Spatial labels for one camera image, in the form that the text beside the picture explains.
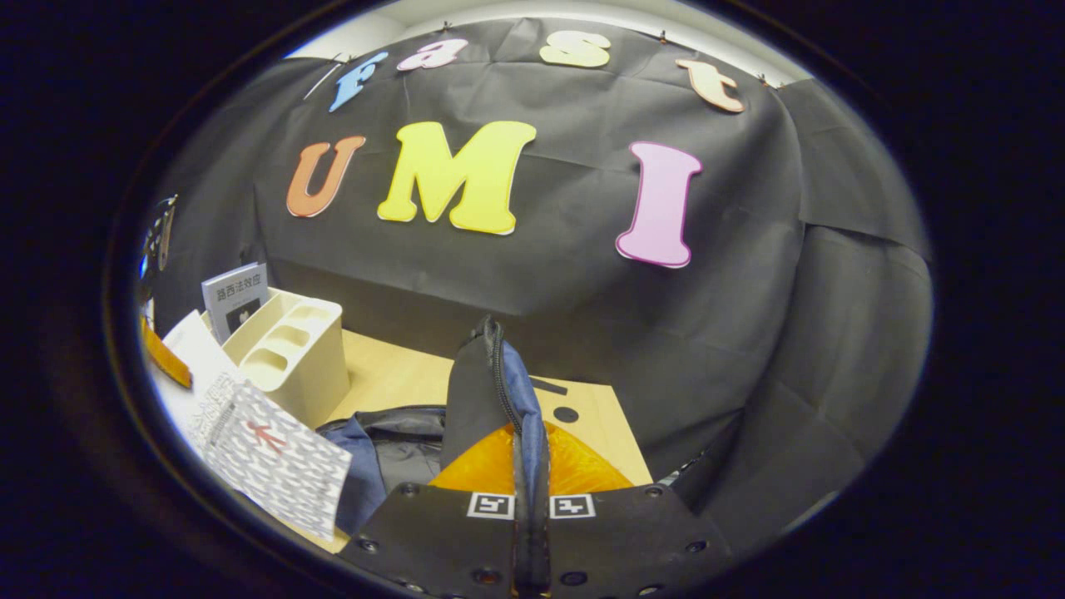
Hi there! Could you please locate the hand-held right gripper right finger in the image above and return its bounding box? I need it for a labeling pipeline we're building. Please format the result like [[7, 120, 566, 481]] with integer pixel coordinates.
[[532, 420, 735, 599]]

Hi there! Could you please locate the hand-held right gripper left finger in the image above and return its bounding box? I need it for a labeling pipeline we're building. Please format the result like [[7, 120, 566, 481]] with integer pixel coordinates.
[[337, 423, 533, 599]]

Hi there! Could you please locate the lavender cover book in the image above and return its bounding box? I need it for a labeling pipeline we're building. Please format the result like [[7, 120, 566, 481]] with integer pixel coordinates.
[[201, 262, 270, 344]]

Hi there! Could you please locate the white patterned cover book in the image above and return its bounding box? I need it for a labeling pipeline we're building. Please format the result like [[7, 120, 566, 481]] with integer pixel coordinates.
[[162, 310, 353, 542]]

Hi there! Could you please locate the white plastic bookshelf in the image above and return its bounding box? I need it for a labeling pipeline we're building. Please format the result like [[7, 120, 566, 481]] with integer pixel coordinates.
[[200, 287, 350, 429]]

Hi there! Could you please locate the blue schoolbag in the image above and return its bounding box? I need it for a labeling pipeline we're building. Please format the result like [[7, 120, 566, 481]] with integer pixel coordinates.
[[315, 314, 570, 537]]

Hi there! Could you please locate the black backdrop cloth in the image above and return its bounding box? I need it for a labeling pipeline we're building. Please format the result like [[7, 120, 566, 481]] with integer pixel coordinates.
[[141, 18, 934, 533]]

